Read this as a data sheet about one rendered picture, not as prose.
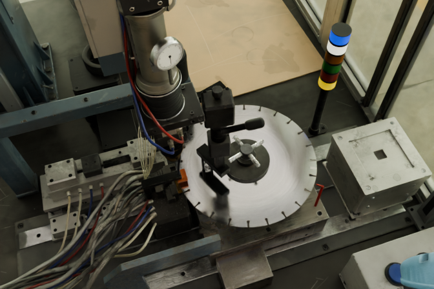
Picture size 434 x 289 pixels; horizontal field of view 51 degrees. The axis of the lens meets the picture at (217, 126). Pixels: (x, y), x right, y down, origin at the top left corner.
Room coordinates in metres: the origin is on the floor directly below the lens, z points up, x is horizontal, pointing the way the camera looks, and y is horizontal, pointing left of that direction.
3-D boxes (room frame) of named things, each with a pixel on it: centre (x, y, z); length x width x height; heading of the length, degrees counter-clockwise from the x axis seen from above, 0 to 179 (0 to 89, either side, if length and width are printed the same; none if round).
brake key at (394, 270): (0.28, -0.37, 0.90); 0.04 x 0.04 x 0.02
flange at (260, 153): (0.54, -0.07, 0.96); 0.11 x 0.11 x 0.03
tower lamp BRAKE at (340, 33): (0.75, -0.29, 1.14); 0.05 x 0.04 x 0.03; 16
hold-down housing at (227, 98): (0.49, 0.00, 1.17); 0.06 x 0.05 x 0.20; 97
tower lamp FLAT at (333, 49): (0.75, -0.29, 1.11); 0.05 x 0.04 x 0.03; 16
